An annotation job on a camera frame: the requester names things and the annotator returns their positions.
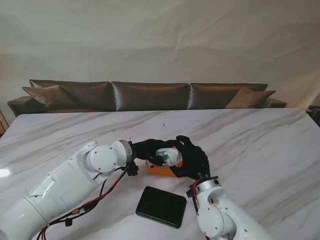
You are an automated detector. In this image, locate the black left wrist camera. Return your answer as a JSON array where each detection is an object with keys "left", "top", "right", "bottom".
[{"left": 126, "top": 162, "right": 139, "bottom": 177}]

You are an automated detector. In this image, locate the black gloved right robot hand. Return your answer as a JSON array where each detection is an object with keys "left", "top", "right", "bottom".
[{"left": 166, "top": 135, "right": 210, "bottom": 180}]

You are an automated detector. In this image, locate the dark side furniture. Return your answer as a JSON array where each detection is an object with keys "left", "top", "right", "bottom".
[{"left": 306, "top": 104, "right": 320, "bottom": 126}]

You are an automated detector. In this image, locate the white green tissue pack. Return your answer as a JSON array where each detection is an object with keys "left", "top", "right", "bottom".
[{"left": 153, "top": 147, "right": 184, "bottom": 168}]

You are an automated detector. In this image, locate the red black right arm cable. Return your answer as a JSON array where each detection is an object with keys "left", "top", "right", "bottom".
[{"left": 191, "top": 178, "right": 204, "bottom": 214}]

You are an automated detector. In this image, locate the red black left arm cable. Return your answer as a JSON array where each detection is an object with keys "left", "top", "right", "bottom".
[{"left": 32, "top": 162, "right": 131, "bottom": 240}]

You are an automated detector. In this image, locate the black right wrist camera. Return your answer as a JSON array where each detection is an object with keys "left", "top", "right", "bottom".
[{"left": 186, "top": 184, "right": 197, "bottom": 199}]

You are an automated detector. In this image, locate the red black arm cable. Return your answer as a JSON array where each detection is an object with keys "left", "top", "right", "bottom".
[
  {"left": 191, "top": 178, "right": 204, "bottom": 214},
  {"left": 32, "top": 162, "right": 131, "bottom": 240}
]

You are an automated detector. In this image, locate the wooden side furniture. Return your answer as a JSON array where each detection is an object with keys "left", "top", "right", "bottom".
[{"left": 0, "top": 109, "right": 7, "bottom": 135}]

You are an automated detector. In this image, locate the orange plastic tissue box cover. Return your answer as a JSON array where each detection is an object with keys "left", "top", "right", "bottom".
[{"left": 144, "top": 159, "right": 185, "bottom": 179}]

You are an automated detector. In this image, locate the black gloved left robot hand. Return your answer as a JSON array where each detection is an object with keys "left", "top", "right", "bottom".
[{"left": 129, "top": 138, "right": 181, "bottom": 167}]

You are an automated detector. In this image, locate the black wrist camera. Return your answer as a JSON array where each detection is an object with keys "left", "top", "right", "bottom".
[
  {"left": 186, "top": 184, "right": 197, "bottom": 199},
  {"left": 126, "top": 162, "right": 139, "bottom": 177}
]

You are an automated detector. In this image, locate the brown leather sofa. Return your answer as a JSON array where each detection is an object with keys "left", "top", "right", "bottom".
[{"left": 6, "top": 79, "right": 288, "bottom": 118}]

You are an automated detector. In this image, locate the brown throw pillow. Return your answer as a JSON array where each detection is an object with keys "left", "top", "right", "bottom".
[
  {"left": 224, "top": 87, "right": 277, "bottom": 109},
  {"left": 21, "top": 85, "right": 76, "bottom": 108}
]

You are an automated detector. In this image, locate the black tissue box base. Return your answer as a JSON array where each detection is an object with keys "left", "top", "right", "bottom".
[{"left": 135, "top": 185, "right": 188, "bottom": 229}]

